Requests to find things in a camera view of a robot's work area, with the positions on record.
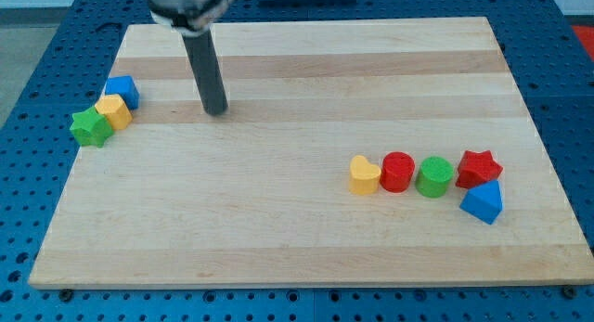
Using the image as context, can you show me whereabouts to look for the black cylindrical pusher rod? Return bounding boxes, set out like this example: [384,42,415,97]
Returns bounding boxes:
[183,30,228,116]

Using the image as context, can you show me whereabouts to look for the yellow hexagon block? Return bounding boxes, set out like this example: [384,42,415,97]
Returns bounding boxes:
[95,95,133,130]

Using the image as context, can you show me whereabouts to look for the blue triangle block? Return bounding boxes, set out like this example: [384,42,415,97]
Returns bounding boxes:
[459,180,503,225]

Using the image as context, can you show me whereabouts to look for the blue cube block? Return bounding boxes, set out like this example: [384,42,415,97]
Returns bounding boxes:
[104,75,140,109]

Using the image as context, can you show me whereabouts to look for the red star block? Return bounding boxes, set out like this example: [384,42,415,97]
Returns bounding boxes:
[456,150,503,189]

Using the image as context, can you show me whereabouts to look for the wooden board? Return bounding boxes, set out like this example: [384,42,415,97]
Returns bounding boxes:
[29,17,593,290]

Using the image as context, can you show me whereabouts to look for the green cylinder block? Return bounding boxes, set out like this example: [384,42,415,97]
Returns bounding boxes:
[415,156,454,198]

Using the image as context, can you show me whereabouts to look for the red cylinder block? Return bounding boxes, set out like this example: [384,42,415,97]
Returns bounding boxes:
[380,151,415,193]

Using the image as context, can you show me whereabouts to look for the green star block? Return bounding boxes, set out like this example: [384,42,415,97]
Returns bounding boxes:
[70,107,114,148]

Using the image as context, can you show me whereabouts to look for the yellow heart block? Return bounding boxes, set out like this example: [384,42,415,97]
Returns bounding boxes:
[348,155,381,195]

